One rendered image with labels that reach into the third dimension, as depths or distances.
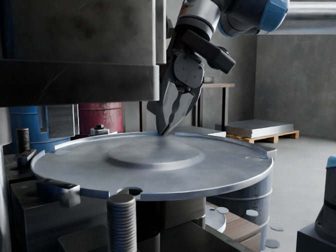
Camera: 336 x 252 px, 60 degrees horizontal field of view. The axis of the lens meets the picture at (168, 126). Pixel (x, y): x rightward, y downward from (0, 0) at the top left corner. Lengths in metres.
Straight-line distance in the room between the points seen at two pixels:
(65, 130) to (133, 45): 0.11
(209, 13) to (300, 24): 0.29
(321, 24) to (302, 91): 4.58
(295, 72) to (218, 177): 5.18
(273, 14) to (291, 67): 4.88
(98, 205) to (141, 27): 0.16
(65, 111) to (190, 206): 0.19
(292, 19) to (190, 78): 0.34
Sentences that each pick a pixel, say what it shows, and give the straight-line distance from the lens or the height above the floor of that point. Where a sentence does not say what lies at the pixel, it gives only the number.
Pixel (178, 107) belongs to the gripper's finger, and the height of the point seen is 0.83.
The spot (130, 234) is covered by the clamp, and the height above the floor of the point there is 0.79.
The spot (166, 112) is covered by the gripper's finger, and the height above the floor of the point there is 0.82.
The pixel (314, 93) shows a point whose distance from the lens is 5.28.
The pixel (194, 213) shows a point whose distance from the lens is 0.38.
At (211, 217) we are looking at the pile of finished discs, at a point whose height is 0.37.
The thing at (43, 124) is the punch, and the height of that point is 0.83.
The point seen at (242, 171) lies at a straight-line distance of 0.32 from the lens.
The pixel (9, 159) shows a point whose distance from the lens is 0.52.
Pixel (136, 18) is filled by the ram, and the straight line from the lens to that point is 0.28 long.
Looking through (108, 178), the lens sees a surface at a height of 0.78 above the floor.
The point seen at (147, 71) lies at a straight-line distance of 0.25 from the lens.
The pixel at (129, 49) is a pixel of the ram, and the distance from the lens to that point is 0.27.
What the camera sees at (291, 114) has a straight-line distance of 5.49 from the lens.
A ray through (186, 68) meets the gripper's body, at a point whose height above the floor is 0.90.
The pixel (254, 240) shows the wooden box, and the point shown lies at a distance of 1.17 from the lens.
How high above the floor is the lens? 0.88
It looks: 9 degrees down
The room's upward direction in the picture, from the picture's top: straight up
